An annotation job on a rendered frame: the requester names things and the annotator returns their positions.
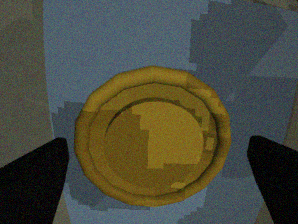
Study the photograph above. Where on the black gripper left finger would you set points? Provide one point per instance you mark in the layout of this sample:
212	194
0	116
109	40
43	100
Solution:
31	186

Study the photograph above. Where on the blue flat mat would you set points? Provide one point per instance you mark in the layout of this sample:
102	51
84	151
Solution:
247	52

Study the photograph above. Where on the yellow plate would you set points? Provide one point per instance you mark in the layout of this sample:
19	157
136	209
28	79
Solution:
151	137

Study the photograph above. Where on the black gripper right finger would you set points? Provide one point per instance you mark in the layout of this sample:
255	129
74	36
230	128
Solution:
275	169

